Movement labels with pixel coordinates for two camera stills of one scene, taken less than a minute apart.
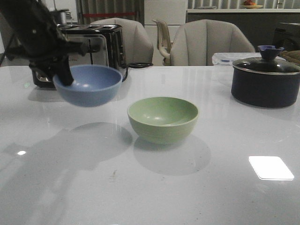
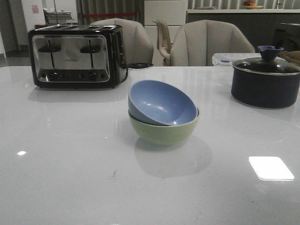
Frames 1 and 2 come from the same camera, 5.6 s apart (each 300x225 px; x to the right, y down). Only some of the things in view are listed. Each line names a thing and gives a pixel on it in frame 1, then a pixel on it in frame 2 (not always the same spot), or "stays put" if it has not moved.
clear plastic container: [227, 59] stays put
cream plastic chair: [164, 43] stays put
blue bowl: [93, 85] -> [161, 102]
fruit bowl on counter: [250, 4] stays put
